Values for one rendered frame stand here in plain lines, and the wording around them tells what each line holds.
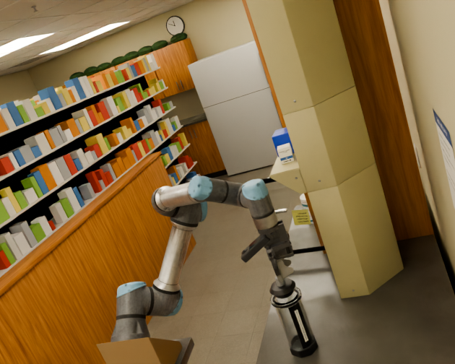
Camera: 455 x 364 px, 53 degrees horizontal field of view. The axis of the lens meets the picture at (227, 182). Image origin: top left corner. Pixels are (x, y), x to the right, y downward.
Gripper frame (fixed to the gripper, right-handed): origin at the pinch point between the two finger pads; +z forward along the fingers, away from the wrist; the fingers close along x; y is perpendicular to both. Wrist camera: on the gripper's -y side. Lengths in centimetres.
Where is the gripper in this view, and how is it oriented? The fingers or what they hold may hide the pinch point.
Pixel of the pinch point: (279, 279)
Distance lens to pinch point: 157.5
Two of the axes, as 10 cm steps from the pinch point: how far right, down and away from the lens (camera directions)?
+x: -0.1, -3.0, 9.5
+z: 3.4, 9.0, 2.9
